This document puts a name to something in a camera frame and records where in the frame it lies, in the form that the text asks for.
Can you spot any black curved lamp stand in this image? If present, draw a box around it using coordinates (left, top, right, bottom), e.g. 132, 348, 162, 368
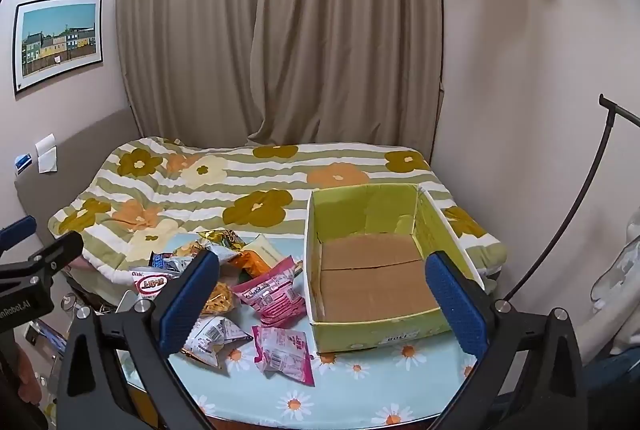
502, 94, 640, 303

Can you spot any blue cloth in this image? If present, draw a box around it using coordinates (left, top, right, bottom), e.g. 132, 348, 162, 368
582, 350, 640, 411

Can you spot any wall poster of houses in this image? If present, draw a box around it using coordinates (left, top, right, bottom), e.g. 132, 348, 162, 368
12, 0, 104, 97

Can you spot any white translucent snack packet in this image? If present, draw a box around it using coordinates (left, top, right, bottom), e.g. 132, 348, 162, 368
242, 234, 286, 271

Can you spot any striped floral blanket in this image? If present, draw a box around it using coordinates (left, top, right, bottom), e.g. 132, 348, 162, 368
47, 137, 508, 283

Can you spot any clear packet of yellow chips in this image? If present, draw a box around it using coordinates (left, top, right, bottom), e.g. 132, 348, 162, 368
200, 282, 237, 317

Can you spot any grey padded headboard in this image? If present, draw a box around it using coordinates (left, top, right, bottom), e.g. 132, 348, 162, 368
12, 107, 146, 236

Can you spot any silver cartoon print snack packet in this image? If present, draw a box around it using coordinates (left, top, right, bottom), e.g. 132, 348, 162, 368
150, 244, 201, 278

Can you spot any black vertical pole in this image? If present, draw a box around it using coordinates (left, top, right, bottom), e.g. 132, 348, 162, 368
434, 0, 446, 161

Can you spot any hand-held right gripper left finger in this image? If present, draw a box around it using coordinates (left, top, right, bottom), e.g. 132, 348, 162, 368
56, 250, 221, 430

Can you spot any orange snack packet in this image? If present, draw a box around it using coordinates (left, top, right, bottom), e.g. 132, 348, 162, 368
229, 250, 273, 283

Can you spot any person's left hand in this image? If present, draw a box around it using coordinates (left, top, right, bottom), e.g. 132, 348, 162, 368
14, 350, 45, 412

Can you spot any green cardboard box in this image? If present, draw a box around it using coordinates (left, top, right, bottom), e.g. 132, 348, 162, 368
303, 182, 486, 355

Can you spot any light blue daisy tablecloth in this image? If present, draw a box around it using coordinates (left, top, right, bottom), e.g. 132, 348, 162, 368
117, 230, 506, 430

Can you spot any silver barcode snack packet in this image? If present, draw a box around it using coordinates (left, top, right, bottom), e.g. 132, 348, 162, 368
181, 315, 253, 370

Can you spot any beige curtain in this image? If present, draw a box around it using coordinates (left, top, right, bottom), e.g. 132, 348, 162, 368
116, 0, 445, 148

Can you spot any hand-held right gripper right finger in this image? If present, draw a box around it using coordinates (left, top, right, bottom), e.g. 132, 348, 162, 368
425, 251, 586, 430

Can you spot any gold foil snack packet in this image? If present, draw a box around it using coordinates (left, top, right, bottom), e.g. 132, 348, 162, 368
197, 229, 247, 261

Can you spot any white red label snack packet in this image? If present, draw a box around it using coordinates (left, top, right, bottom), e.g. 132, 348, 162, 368
130, 267, 181, 301

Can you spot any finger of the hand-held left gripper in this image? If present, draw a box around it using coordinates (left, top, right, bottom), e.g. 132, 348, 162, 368
0, 230, 85, 292
0, 216, 38, 252

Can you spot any clear plastic bag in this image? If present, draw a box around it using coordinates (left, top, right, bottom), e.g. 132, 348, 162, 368
590, 210, 640, 356

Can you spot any pink snack packet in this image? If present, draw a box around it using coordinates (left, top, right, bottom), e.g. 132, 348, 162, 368
231, 257, 307, 326
251, 326, 316, 387

